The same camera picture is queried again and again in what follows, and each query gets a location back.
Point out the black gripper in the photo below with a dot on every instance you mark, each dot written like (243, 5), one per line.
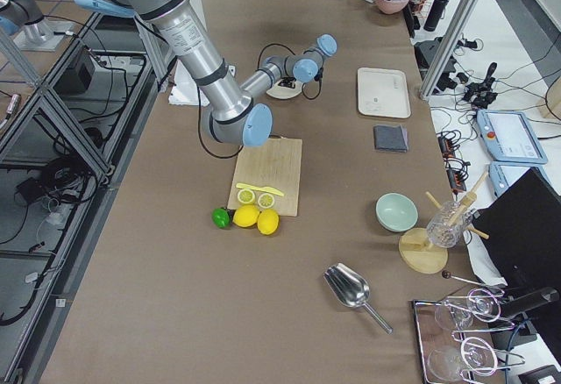
(287, 82)

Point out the cream round plate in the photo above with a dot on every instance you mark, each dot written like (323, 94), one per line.
(285, 91)

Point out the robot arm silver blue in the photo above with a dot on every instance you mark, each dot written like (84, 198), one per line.
(26, 16)
(232, 114)

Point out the cream rabbit tray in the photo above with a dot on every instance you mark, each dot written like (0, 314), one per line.
(383, 93)

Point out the bamboo cutting board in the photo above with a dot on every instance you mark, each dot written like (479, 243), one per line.
(276, 164)

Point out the yellow plastic knife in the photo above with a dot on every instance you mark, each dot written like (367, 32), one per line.
(265, 189)

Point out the lemon half near knife tip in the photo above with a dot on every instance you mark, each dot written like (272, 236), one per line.
(266, 201)

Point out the grey folded cloth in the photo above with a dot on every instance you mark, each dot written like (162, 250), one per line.
(391, 138)

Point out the whole lemon outer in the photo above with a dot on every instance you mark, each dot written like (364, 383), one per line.
(268, 221)

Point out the whole lemon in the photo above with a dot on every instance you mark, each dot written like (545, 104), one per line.
(246, 216)
(268, 221)

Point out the whole lemon inner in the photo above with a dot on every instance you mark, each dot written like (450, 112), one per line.
(246, 216)

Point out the green lime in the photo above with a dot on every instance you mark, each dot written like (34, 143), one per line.
(221, 217)

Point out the black thermos bottle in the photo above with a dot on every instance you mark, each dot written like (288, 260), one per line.
(436, 12)

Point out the mint green bowl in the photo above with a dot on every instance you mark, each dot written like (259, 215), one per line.
(396, 212)

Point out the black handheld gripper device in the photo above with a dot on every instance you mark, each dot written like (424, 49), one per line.
(480, 95)

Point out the clear glass cup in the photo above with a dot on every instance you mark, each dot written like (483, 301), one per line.
(448, 225)

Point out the wooden cup tree stand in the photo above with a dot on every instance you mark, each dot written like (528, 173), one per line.
(425, 258)

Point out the metal ice scoop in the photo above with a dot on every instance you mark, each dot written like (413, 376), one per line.
(353, 291)

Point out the teach pendant far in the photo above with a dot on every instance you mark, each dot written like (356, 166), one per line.
(509, 137)

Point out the teach pendant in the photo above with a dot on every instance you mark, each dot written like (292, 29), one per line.
(509, 137)
(504, 174)

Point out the teach pendant near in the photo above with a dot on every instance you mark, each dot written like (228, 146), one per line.
(504, 174)

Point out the black monitor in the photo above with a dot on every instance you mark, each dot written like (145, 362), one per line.
(523, 225)

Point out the white camera pillar with base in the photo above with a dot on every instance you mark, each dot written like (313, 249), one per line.
(184, 89)

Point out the lemon half near knife handle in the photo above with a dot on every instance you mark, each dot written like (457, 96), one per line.
(246, 196)

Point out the aluminium frame post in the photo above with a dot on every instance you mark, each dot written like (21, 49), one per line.
(444, 51)

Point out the wire glass rack tray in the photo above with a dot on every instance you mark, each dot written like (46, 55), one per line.
(472, 337)

